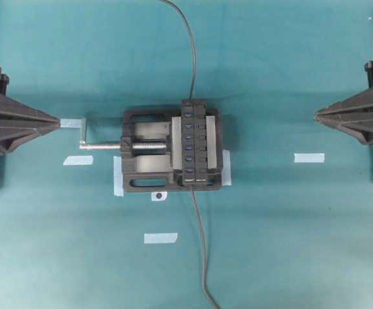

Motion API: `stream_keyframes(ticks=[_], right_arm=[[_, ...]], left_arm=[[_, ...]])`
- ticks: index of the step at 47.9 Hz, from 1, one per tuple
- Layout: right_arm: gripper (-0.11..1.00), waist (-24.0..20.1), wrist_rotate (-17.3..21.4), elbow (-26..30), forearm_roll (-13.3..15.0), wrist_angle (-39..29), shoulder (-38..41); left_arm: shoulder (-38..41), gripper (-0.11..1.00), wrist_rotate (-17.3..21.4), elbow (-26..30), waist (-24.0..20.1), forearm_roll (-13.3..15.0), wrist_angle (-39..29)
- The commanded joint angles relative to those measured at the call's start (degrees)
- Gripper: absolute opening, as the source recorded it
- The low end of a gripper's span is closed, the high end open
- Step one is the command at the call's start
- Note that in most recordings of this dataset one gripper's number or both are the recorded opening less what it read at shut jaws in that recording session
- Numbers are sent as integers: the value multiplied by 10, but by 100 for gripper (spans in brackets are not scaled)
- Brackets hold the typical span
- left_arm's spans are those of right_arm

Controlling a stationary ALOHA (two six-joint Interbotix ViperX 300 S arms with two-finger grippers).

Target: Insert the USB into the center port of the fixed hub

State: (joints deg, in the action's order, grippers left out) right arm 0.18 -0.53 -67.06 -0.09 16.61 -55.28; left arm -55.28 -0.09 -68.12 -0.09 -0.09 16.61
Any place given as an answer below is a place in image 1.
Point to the black multiport USB hub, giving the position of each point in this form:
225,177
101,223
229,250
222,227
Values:
193,137

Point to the blue tape near left gripper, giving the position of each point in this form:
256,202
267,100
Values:
70,123

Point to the blue tape right side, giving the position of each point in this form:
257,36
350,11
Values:
307,158

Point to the blue tape left of vise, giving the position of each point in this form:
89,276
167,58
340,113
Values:
78,160

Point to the blue tape vise left edge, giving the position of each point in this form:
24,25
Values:
118,176

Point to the blue tape vise edge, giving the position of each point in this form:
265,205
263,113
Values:
226,175
118,176

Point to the black bench vise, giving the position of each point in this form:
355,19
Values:
161,170

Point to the blue tape vise right edge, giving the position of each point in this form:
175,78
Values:
226,175

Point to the blue tape bottom centre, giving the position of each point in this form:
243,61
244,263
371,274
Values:
160,238

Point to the silver vise screw handle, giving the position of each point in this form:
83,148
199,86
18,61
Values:
83,145

